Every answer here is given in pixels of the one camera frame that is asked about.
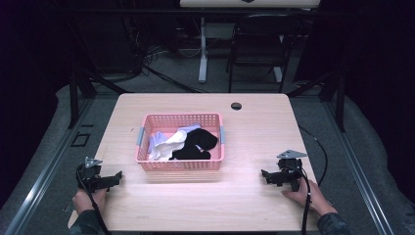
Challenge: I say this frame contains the black sock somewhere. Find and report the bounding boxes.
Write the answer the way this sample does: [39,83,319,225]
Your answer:
[168,127,219,162]

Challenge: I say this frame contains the black folding chair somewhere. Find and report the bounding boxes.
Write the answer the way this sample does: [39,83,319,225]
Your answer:
[225,13,303,94]

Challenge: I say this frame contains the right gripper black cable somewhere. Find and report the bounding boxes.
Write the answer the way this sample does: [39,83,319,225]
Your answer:
[283,164,312,235]

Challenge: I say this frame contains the person's right hand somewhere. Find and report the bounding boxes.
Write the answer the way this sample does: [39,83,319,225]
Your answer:
[281,177,330,217]

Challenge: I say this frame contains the black metal frame stand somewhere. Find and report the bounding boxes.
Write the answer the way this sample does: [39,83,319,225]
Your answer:
[286,67,347,133]
[67,67,135,130]

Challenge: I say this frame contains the white desk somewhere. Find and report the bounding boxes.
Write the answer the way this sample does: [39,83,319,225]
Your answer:
[178,0,323,84]

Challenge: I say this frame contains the person's left hand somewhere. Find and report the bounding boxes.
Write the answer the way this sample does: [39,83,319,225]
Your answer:
[71,187,109,215]

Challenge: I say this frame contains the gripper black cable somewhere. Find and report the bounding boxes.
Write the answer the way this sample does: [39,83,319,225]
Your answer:
[283,164,312,235]
[75,163,112,235]

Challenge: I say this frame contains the white sock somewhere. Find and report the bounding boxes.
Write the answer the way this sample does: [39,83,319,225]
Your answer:
[152,129,189,162]

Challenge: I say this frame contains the black floor cable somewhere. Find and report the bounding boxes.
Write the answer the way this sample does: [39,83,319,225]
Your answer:
[297,124,329,188]

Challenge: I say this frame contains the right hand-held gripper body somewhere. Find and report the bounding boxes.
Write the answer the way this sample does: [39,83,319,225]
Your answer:
[273,149,309,193]

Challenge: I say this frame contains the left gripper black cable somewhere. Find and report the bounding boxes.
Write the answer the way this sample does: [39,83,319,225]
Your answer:
[75,163,112,235]

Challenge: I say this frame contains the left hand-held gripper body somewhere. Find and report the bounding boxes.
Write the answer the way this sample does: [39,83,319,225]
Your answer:
[75,156,114,194]

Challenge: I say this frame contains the pink plastic basket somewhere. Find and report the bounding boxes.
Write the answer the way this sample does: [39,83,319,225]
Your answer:
[135,113,226,172]

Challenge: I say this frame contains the lavender sock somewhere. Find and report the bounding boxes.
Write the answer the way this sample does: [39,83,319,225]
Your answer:
[147,123,203,155]

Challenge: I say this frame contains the aluminium floor rail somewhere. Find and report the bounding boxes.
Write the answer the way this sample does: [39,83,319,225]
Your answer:
[3,97,96,235]
[322,97,397,235]

